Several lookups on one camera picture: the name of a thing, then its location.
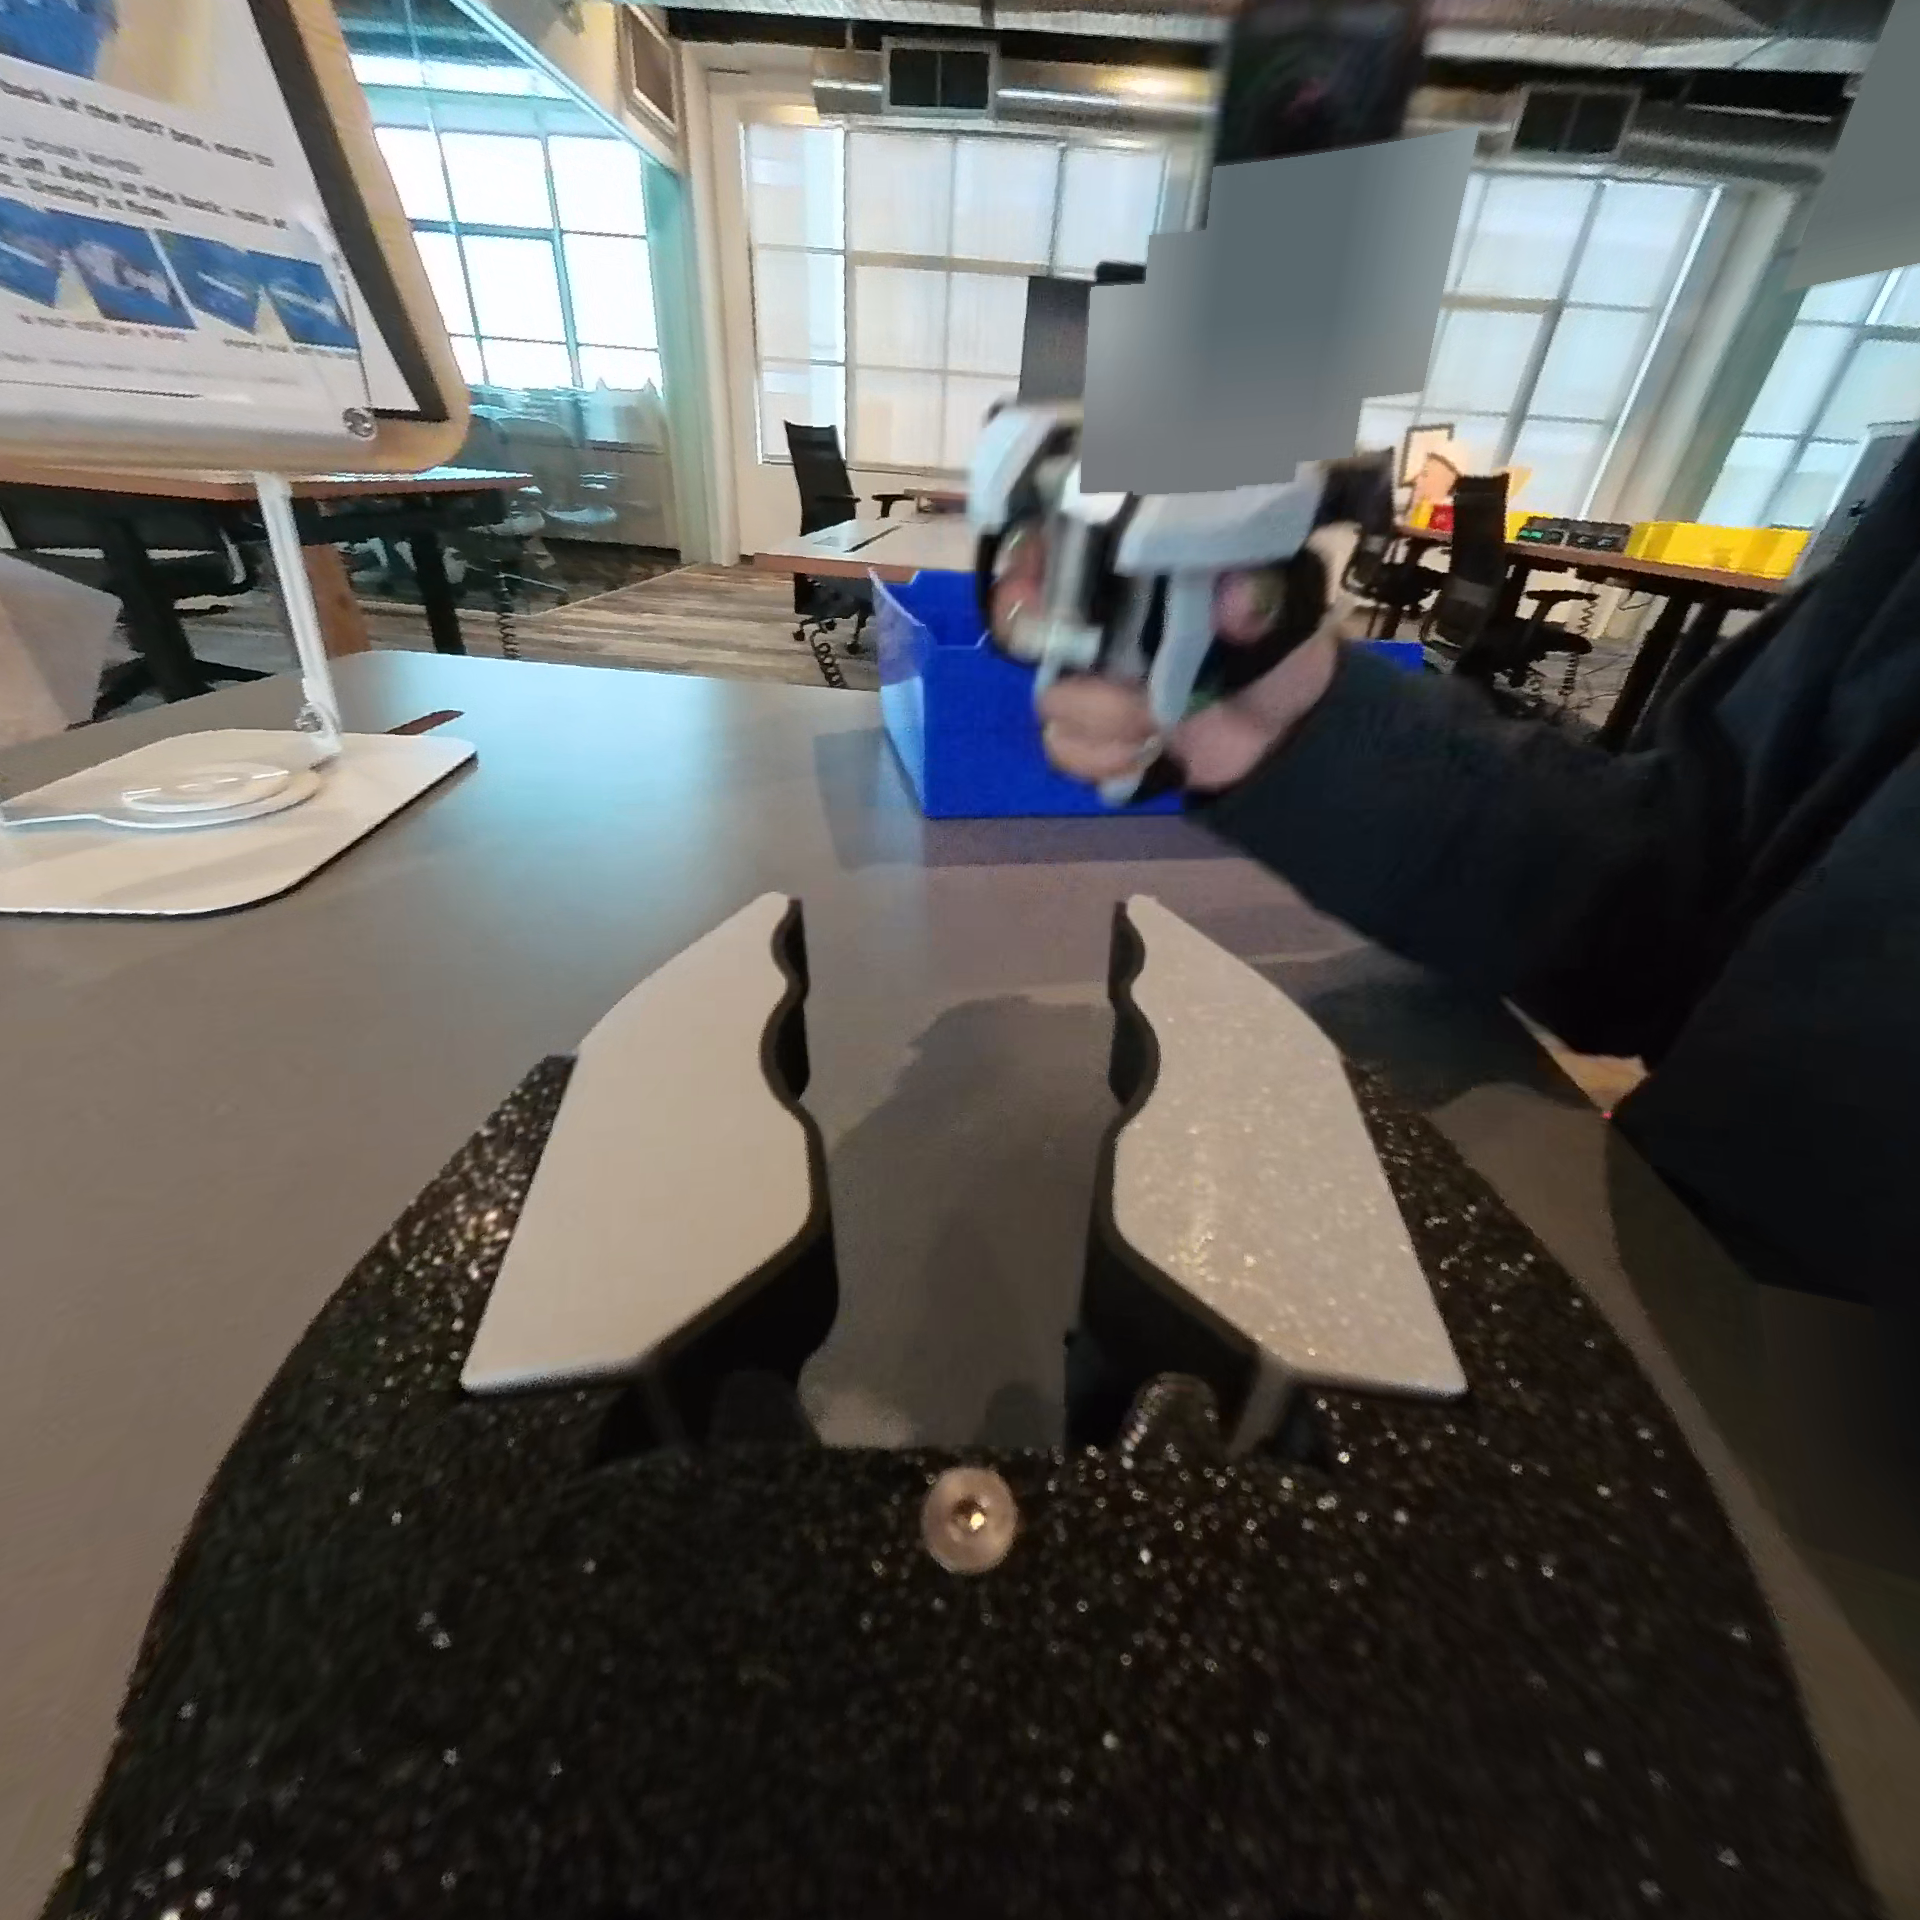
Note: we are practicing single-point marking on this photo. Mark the ceiling air vent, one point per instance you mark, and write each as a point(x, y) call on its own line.
point(937, 76)
point(1575, 119)

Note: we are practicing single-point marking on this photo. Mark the blue plastic bin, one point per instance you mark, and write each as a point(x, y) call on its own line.
point(975, 735)

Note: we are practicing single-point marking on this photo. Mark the wooden top desk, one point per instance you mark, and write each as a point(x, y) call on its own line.
point(374, 487)
point(1621, 569)
point(857, 542)

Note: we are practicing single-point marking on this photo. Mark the black office chair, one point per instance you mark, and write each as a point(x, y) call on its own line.
point(1486, 585)
point(823, 496)
point(1373, 540)

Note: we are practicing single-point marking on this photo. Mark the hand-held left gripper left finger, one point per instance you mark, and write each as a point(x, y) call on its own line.
point(659, 1184)

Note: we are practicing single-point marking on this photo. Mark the person's right forearm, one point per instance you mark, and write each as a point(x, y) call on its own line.
point(1470, 839)

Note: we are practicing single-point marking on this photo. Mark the person's right hand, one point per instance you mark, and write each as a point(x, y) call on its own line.
point(1229, 743)

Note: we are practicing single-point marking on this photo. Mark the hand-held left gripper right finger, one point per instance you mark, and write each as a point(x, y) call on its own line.
point(1277, 1184)

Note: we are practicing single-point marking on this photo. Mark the yellow plastic bin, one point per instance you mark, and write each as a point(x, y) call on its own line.
point(1726, 548)

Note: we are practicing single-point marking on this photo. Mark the instruction sign stand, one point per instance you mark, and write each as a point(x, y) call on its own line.
point(150, 225)

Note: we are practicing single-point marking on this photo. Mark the large grid window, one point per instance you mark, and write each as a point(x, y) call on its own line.
point(1592, 329)
point(526, 256)
point(962, 285)

